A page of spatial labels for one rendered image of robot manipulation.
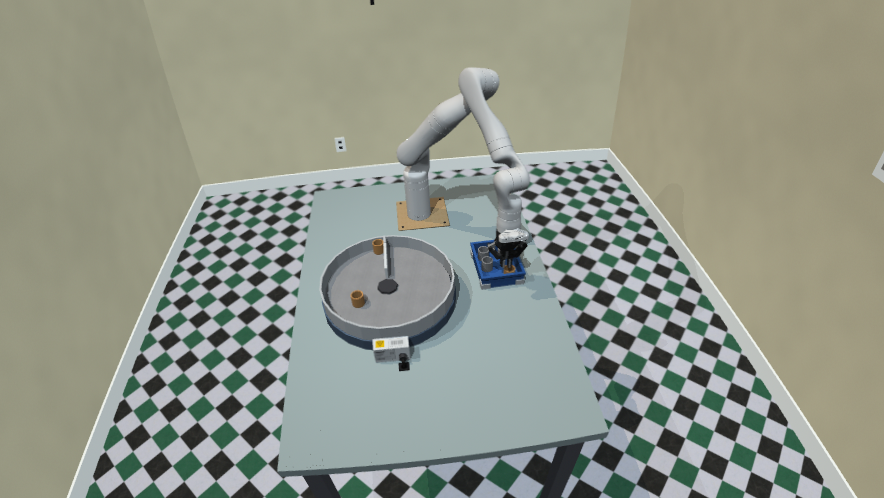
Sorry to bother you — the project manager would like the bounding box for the grey round turntable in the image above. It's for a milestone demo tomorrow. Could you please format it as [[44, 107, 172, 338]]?
[[319, 235, 456, 371]]

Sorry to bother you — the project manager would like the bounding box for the blue crate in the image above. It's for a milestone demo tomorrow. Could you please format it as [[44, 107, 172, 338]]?
[[470, 240, 526, 290]]

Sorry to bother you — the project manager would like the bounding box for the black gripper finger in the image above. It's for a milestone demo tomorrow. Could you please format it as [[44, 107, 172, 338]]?
[[487, 242, 507, 268], [507, 240, 528, 268]]

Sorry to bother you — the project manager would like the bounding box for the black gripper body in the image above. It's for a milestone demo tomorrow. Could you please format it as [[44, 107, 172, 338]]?
[[494, 228, 521, 251]]

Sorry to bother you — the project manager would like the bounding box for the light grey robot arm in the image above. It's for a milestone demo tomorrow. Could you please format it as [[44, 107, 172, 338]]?
[[397, 67, 530, 243]]

